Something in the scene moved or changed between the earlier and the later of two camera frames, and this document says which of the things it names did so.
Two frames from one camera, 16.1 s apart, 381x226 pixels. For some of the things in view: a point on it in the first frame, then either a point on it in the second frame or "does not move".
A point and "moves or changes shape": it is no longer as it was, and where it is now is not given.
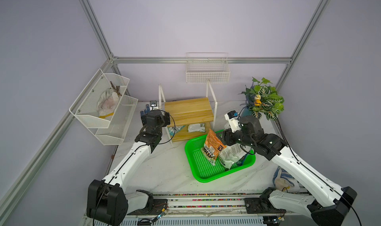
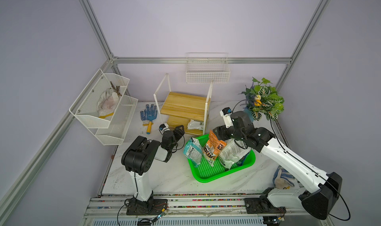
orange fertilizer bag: [212, 146] does not move
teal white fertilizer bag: [171, 129] moves or changes shape
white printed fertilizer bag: [230, 153] does not move
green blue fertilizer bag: [241, 161] does not move
